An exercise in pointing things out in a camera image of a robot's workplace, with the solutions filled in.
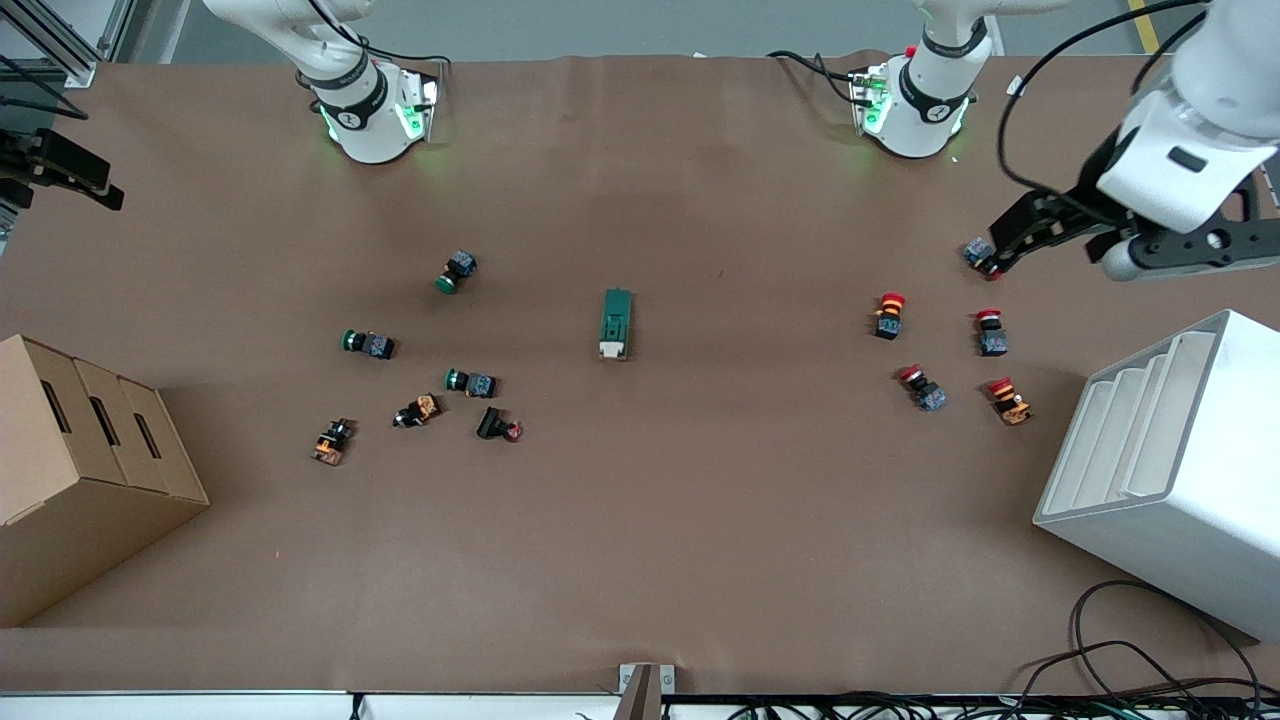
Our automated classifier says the red mushroom button orange block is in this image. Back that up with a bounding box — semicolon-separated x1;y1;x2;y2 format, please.
987;376;1034;427

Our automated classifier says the white plastic compartment bin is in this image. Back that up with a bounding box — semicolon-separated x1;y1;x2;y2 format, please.
1033;309;1280;643

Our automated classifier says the brown cardboard compartment box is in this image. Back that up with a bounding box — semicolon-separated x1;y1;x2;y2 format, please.
0;334;211;629

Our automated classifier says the black push button orange block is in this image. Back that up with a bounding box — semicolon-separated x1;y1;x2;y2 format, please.
310;418;356;467

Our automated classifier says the brown paper table cover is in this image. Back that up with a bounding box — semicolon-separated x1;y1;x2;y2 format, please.
0;52;1280;696

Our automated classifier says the square black push button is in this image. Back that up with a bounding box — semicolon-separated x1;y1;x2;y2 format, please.
475;405;524;443

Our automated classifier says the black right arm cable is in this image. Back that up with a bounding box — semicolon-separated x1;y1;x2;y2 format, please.
0;55;91;121

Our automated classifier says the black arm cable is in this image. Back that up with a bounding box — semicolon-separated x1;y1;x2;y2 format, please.
0;55;91;121
995;0;1216;216

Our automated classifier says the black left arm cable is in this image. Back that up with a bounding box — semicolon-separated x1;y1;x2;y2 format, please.
995;0;1216;216

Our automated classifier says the red button yellow ring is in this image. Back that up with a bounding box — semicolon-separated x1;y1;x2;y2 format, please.
872;291;909;342

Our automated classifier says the black left base cable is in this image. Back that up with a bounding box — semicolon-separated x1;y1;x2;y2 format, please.
768;50;869;106

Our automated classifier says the black base cable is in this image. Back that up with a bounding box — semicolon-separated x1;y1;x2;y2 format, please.
305;0;453;69
768;50;869;106

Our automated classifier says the black right base cable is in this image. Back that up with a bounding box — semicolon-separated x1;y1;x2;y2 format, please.
305;0;453;69

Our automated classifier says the black looping cable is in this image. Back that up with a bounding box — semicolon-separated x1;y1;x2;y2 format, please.
1020;578;1280;720

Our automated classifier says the black cable bundle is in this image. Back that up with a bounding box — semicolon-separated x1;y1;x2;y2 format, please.
720;690;1280;720

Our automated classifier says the white table edge rail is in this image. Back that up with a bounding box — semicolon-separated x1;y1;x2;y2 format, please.
0;692;623;720

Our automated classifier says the silver metal edge bracket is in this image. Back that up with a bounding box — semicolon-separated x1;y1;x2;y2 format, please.
618;662;676;720

